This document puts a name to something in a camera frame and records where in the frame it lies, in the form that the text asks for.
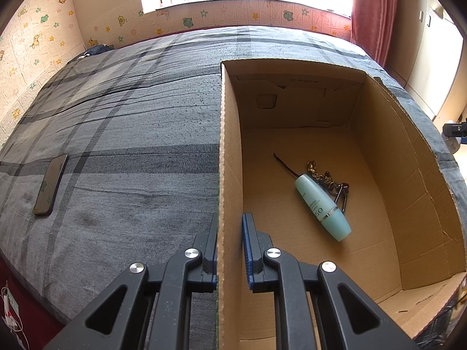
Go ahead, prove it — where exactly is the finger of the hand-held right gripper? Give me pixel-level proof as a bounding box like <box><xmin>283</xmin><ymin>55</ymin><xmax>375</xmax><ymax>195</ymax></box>
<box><xmin>442</xmin><ymin>118</ymin><xmax>467</xmax><ymax>144</ymax></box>

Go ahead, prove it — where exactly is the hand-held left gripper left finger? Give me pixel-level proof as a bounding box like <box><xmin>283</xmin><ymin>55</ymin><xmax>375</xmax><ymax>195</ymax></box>
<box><xmin>44</xmin><ymin>211</ymin><xmax>219</xmax><ymax>350</ymax></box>

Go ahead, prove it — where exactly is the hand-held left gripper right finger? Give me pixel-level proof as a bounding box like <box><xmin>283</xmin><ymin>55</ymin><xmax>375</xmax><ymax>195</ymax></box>
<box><xmin>242</xmin><ymin>212</ymin><xmax>420</xmax><ymax>350</ymax></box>

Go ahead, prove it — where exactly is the teal cosmetic bottle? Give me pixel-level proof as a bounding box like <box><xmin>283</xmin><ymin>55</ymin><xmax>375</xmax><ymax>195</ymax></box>
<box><xmin>295</xmin><ymin>174</ymin><xmax>352</xmax><ymax>242</ymax></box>

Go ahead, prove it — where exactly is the brass keychain with black cord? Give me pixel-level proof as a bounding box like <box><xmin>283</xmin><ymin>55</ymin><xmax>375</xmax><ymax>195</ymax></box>
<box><xmin>273</xmin><ymin>153</ymin><xmax>351</xmax><ymax>212</ymax></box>

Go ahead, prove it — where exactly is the cardboard box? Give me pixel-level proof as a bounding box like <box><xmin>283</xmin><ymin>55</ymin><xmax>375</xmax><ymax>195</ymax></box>
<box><xmin>215</xmin><ymin>58</ymin><xmax>467</xmax><ymax>350</ymax></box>

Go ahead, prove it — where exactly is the cream wardrobe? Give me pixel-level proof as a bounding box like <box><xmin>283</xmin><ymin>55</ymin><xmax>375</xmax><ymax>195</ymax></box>
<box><xmin>387</xmin><ymin>0</ymin><xmax>467</xmax><ymax>117</ymax></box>

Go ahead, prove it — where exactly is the grey plaid bed sheet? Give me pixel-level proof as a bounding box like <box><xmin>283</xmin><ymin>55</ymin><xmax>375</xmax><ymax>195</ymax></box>
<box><xmin>0</xmin><ymin>25</ymin><xmax>467</xmax><ymax>350</ymax></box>

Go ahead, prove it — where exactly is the red curtain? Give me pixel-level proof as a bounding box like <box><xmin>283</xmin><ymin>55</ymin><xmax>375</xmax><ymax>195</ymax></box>
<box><xmin>349</xmin><ymin>0</ymin><xmax>400</xmax><ymax>68</ymax></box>

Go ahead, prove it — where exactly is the black smartphone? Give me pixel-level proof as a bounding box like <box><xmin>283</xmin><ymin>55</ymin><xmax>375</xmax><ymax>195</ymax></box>
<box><xmin>33</xmin><ymin>154</ymin><xmax>69</xmax><ymax>216</ymax></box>

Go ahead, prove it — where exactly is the white power strip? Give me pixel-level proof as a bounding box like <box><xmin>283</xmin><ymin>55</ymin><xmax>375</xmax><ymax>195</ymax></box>
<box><xmin>0</xmin><ymin>281</ymin><xmax>28</xmax><ymax>350</ymax></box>

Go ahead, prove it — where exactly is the dark blue bag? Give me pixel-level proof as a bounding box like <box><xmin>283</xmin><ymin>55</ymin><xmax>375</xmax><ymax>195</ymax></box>
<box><xmin>78</xmin><ymin>44</ymin><xmax>114</xmax><ymax>59</ymax></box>

